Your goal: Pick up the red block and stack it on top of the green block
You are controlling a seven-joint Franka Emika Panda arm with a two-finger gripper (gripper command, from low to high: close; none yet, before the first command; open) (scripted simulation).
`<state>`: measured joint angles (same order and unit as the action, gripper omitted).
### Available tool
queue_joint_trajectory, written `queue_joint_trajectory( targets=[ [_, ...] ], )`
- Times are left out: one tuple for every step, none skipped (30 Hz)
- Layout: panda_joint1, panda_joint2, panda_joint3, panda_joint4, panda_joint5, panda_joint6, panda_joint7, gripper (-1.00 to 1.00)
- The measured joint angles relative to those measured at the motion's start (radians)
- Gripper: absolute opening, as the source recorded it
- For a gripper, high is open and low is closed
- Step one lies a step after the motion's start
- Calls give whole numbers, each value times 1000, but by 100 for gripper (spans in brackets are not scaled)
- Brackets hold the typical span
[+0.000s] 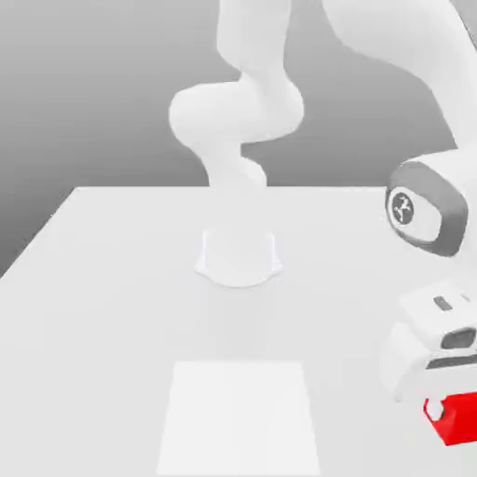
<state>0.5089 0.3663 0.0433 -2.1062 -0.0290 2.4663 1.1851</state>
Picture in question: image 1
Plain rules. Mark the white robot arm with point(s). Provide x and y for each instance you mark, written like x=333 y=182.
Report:
x=238 y=104

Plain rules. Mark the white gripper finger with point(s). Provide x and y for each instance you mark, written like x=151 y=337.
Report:
x=434 y=410

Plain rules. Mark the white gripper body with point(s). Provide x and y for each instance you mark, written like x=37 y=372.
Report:
x=410 y=372

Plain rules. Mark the small red cube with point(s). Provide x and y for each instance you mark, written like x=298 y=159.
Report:
x=460 y=419

